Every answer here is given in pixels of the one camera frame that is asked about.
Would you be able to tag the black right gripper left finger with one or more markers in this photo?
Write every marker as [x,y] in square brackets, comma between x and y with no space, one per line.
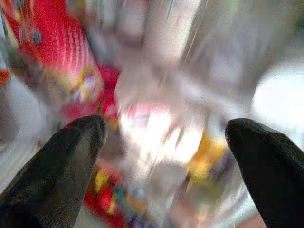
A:
[52,171]

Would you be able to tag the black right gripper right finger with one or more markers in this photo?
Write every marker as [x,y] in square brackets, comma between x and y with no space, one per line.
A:
[273,171]

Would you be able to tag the red yellow snack package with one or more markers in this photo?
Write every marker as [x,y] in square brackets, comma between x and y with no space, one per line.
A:
[102,199]

